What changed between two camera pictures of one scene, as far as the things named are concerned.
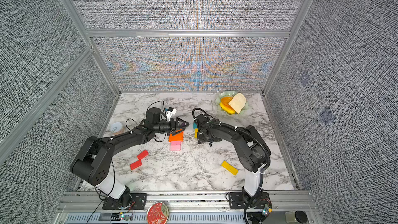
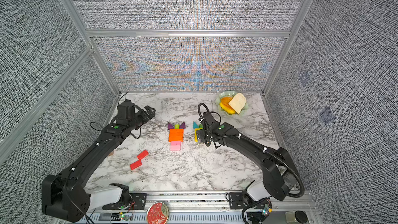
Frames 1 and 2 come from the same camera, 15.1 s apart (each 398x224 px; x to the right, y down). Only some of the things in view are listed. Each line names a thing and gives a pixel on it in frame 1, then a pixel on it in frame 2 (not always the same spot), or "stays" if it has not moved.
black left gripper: (176, 125) to (146, 117)
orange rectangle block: (180, 136) stays
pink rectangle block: (175, 148) stays
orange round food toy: (225, 100) stays
